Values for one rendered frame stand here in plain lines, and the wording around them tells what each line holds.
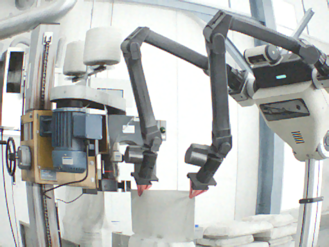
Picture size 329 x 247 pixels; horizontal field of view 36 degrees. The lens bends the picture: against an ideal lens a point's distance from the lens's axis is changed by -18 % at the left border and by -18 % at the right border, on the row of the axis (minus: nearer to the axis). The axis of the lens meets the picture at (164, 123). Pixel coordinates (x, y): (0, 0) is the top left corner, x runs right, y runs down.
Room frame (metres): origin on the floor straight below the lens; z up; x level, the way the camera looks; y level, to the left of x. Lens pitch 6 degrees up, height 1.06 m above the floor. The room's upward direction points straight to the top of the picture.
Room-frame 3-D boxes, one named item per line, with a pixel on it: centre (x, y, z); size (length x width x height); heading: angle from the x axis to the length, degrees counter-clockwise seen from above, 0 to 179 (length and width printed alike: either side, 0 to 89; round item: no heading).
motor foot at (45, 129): (2.30, 0.45, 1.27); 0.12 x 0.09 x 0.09; 123
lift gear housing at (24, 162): (2.35, 0.63, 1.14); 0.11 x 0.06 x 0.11; 33
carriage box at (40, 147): (2.47, 0.48, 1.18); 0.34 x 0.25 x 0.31; 123
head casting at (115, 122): (2.68, 0.21, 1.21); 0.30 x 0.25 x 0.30; 33
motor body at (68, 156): (2.25, 0.37, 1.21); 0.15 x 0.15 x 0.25
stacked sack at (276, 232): (5.67, -1.21, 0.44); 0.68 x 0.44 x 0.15; 123
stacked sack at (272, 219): (5.86, -1.11, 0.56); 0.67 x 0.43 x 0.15; 33
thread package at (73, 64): (2.56, 0.40, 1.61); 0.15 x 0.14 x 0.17; 33
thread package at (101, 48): (2.34, 0.26, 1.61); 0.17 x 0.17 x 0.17
